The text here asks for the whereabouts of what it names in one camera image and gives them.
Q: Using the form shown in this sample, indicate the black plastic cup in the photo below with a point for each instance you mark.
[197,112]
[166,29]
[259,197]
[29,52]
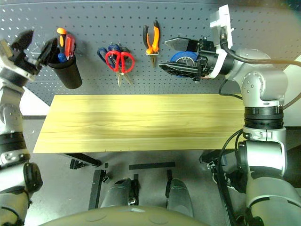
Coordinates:
[68,75]

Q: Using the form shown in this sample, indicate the blue tape roll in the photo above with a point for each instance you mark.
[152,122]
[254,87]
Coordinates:
[185,55]

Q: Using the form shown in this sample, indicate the silver right robot foot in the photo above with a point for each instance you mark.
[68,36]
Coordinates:
[181,197]

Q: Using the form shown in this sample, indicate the orange and black screwdriver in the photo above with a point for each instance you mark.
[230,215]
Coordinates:
[61,40]

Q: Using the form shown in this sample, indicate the narrow black floor strip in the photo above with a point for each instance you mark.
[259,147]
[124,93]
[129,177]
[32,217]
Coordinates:
[136,186]
[168,179]

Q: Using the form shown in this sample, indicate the orange and black pliers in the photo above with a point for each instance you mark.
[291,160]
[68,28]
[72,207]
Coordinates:
[151,50]

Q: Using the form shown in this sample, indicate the dark olive robot torso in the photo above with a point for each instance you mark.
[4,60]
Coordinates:
[117,217]

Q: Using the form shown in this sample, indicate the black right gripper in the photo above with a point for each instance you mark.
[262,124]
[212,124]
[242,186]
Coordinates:
[208,61]

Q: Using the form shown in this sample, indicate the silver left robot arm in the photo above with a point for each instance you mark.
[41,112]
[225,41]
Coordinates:
[9,113]

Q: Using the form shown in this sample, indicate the grey metal pegboard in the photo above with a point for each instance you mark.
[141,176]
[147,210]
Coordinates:
[117,23]

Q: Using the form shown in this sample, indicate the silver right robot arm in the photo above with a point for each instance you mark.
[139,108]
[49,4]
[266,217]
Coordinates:
[265,80]

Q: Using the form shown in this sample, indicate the silver left robot foot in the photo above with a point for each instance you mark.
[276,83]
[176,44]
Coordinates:
[117,193]

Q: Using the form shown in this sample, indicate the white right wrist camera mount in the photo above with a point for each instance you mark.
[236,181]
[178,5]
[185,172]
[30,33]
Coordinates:
[221,18]

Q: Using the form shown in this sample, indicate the silver robot foot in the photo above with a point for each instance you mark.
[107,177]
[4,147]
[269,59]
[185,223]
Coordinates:
[117,193]
[181,197]

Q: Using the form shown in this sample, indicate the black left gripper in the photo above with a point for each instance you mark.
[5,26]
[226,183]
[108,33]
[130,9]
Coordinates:
[22,61]

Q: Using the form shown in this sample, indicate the wide black floor tape strip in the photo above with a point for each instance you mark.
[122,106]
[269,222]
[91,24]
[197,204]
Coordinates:
[152,166]

